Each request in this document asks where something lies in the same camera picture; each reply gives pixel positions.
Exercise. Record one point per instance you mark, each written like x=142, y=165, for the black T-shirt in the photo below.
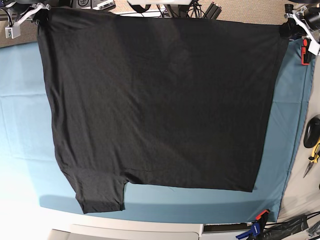
x=177, y=102

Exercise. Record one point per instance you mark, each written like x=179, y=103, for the black computer mouse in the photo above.
x=312, y=133

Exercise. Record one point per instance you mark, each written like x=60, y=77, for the orange blue clamp bottom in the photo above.
x=257, y=228

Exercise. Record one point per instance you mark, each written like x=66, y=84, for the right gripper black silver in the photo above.
x=26, y=9

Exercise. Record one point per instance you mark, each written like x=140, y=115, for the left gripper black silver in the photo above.
x=306, y=18

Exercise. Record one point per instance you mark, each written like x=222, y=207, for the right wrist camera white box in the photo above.
x=12, y=32

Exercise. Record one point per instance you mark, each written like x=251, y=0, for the orange black clamp top right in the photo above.
x=306, y=56

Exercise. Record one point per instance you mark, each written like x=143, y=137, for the blue table cloth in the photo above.
x=30, y=176

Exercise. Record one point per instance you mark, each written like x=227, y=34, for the black aluminium extrusion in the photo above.
x=213, y=11

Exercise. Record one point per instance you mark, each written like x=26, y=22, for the yellow handled pliers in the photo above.
x=313, y=159

